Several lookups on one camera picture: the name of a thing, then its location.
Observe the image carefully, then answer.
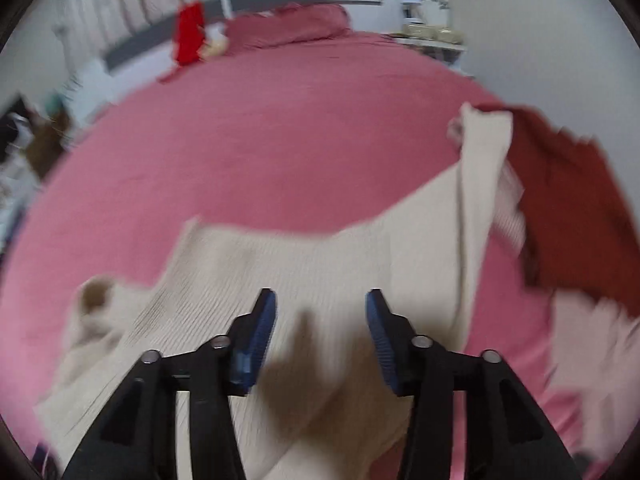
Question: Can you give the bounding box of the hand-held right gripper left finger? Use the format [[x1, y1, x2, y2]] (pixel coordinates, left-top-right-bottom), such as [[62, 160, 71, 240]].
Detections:
[[62, 288, 277, 480]]

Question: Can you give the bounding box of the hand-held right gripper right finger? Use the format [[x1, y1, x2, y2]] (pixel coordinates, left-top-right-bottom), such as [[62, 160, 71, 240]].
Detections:
[[365, 288, 583, 480]]

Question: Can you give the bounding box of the cream knit sweater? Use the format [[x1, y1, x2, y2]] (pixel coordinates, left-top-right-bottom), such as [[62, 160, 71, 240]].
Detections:
[[35, 102, 526, 480]]

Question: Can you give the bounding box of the light pink garment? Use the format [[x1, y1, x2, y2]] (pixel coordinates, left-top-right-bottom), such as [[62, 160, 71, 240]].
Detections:
[[545, 295, 640, 461]]

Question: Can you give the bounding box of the rust red garment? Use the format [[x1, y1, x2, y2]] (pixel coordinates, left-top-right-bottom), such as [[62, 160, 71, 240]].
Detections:
[[475, 104, 640, 318]]

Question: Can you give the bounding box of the wooden desk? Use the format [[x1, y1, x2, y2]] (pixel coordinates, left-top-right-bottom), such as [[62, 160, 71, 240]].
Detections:
[[22, 110, 76, 181]]

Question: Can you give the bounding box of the small cream plush toy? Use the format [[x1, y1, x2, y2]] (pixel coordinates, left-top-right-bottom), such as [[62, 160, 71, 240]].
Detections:
[[200, 27, 229, 59]]

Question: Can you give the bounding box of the white bedside shelf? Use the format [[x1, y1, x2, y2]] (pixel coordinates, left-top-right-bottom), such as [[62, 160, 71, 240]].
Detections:
[[385, 17, 471, 68]]

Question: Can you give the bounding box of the bright red hanging cloth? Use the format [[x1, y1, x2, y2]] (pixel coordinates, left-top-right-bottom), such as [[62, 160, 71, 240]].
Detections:
[[172, 2, 207, 67]]

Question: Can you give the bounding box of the pink pillow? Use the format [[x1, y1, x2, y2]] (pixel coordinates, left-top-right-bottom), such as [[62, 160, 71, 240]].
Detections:
[[222, 2, 351, 53]]

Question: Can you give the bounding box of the black screen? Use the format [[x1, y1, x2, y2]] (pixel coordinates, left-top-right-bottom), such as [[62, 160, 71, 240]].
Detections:
[[0, 92, 31, 133]]

